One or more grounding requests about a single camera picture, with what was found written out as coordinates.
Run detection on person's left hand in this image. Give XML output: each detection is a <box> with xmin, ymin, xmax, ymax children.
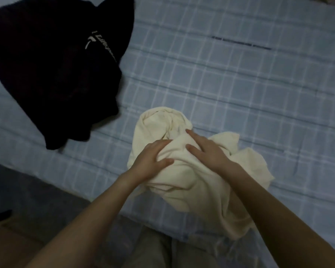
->
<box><xmin>127</xmin><ymin>138</ymin><xmax>175</xmax><ymax>188</ymax></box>

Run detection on person's right hand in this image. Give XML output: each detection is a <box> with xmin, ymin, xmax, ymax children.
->
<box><xmin>185</xmin><ymin>128</ymin><xmax>241</xmax><ymax>179</ymax></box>

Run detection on cream printed hoodie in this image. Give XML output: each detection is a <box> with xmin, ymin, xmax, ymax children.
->
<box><xmin>127</xmin><ymin>106</ymin><xmax>275</xmax><ymax>240</ymax></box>

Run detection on bed with blue plaid sheet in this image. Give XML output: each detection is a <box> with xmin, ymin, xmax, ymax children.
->
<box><xmin>0</xmin><ymin>0</ymin><xmax>335</xmax><ymax>268</ymax></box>

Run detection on black hoodie with white lettering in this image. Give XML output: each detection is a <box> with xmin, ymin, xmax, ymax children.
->
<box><xmin>0</xmin><ymin>0</ymin><xmax>135</xmax><ymax>150</ymax></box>

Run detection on person's left forearm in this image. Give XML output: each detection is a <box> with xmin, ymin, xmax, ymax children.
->
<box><xmin>25</xmin><ymin>171</ymin><xmax>146</xmax><ymax>268</ymax></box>

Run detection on person's right forearm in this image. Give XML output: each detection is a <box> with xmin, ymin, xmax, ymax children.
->
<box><xmin>224</xmin><ymin>164</ymin><xmax>335</xmax><ymax>268</ymax></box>

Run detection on person's grey trousers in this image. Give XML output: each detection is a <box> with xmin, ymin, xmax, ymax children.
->
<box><xmin>122</xmin><ymin>226</ymin><xmax>221</xmax><ymax>268</ymax></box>

